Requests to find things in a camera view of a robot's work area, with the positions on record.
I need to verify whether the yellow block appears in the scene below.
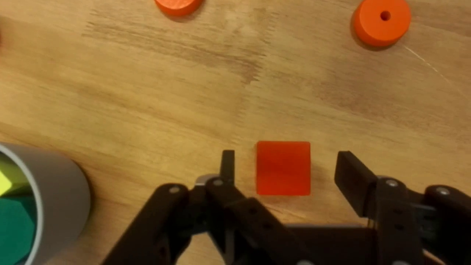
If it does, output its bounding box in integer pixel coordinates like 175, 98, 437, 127
0, 165, 15, 196

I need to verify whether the grey measuring cup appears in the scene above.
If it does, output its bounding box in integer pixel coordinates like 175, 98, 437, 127
0, 142, 93, 265

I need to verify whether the orange block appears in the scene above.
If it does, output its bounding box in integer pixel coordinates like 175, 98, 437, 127
255, 140, 314, 198

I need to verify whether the orange disc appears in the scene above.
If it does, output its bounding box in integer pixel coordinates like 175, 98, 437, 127
351, 0, 414, 50
153, 0, 205, 20

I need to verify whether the green block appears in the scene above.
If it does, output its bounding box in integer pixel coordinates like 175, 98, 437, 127
0, 196, 39, 265

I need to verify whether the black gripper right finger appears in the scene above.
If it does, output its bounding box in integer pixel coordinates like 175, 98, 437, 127
334, 151, 471, 265

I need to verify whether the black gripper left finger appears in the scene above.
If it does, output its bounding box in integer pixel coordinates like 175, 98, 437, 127
100, 149, 315, 265

